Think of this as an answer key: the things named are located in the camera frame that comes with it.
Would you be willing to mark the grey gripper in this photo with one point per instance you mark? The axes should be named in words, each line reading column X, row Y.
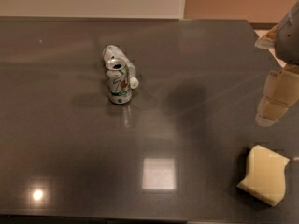
column 288, row 44

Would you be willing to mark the yellow sponge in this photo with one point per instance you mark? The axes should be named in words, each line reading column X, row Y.
column 265, row 175

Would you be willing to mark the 7up soda can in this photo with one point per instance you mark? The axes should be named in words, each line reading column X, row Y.
column 118, row 84

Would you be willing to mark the clear plastic water bottle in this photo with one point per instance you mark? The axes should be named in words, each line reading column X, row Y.
column 114, row 52

